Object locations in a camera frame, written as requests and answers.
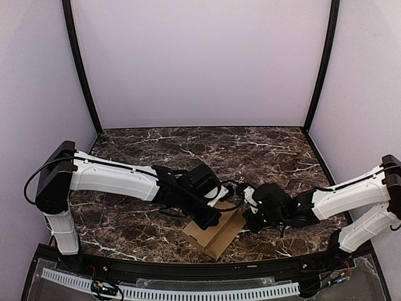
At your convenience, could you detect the brown cardboard paper box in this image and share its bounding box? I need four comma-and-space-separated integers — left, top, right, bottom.
181, 209, 246, 260

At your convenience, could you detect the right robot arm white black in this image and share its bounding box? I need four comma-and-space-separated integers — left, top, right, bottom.
236, 154, 400, 254

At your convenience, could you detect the white slotted cable duct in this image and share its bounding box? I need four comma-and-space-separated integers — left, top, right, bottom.
41, 268, 300, 300

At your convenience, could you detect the black front table rail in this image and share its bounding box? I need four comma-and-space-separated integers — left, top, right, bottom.
50, 250, 346, 283

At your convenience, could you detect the black frame post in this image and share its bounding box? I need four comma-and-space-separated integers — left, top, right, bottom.
61, 0, 103, 135
303, 0, 340, 134

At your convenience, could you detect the small green circuit board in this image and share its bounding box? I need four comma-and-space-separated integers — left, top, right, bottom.
90, 280, 118, 296

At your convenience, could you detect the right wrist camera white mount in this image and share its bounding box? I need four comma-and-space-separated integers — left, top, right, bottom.
236, 183, 258, 213

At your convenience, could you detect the right small circuit board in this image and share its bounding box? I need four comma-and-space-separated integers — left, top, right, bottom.
327, 272, 351, 286

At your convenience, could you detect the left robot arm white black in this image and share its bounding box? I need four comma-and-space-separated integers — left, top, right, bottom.
28, 140, 228, 256

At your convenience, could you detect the black left frame post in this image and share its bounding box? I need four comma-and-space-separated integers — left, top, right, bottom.
61, 0, 103, 135

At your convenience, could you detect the black right frame post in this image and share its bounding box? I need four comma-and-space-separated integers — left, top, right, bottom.
303, 0, 340, 134

